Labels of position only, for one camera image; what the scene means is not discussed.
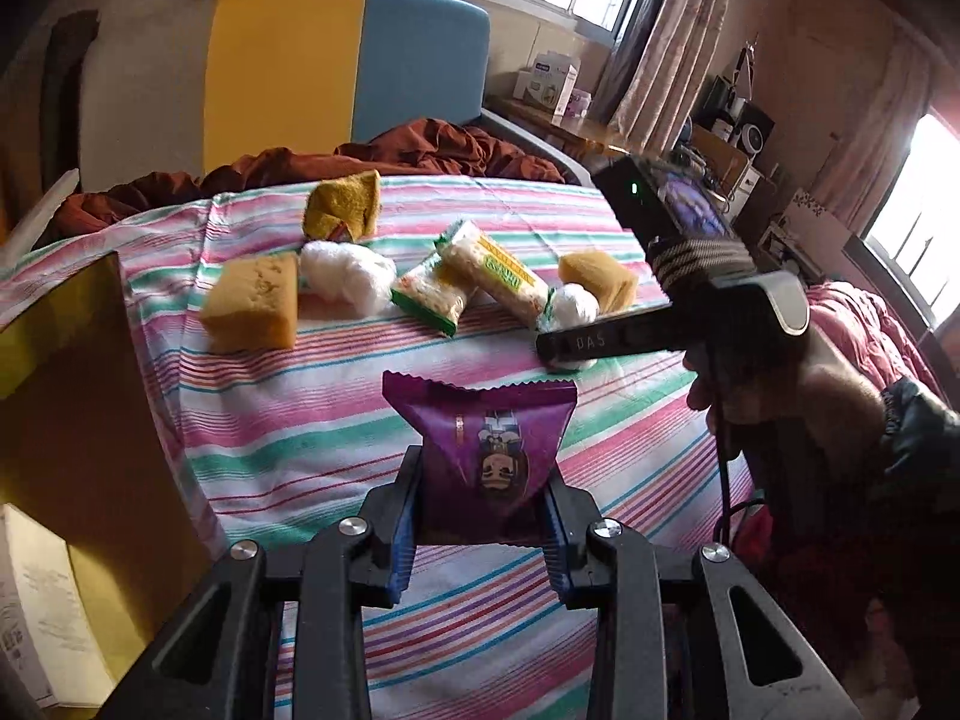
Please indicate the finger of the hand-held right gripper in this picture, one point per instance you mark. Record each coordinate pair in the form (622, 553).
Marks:
(600, 341)

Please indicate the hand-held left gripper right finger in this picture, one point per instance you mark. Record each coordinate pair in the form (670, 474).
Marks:
(559, 562)

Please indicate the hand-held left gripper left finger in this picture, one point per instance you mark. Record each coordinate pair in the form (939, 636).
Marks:
(405, 547)

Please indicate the small white ball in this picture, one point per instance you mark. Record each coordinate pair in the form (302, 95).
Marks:
(574, 305)

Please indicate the small yellow sponge block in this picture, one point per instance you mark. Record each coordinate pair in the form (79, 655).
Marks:
(600, 277)

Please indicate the long green white snack packet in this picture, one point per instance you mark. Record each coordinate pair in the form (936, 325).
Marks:
(495, 277)

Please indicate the purple snack packet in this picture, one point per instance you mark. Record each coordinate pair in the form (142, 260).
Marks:
(480, 442)

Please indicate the large white ball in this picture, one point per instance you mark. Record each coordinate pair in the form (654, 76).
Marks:
(349, 270)

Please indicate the large yellow sponge block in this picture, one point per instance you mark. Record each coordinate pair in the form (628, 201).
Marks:
(251, 307)

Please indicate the rough textured yellow sponge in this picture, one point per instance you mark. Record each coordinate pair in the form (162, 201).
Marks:
(349, 199)

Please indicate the gold metal tin box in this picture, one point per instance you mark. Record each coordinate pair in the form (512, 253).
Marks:
(75, 450)

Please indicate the white box with green band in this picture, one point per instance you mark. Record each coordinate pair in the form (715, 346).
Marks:
(37, 615)

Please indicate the person's right hand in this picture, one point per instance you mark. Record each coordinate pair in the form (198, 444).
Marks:
(795, 397)

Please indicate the black speaker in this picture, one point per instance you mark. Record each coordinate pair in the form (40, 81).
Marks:
(756, 135)

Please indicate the wooden desk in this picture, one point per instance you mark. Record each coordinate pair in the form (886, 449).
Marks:
(570, 131)

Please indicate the patterned beige curtain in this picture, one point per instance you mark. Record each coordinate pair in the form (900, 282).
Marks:
(675, 45)

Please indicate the white carton on desk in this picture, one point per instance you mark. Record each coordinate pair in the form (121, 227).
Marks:
(547, 86)

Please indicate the striped bed sheet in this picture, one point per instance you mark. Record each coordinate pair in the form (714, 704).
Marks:
(300, 405)

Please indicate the short green white snack packet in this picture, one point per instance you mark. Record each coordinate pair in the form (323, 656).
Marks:
(427, 296)

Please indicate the pink side curtain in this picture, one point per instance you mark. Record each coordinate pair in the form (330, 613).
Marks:
(877, 127)

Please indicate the pink quilt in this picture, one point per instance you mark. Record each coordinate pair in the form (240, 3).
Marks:
(855, 322)

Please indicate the side window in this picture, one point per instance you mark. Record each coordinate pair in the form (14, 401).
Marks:
(915, 217)

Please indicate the brown blanket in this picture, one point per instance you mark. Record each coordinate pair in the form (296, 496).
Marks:
(435, 146)

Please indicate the grey yellow blue headboard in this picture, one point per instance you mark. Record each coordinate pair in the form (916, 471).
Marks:
(285, 75)

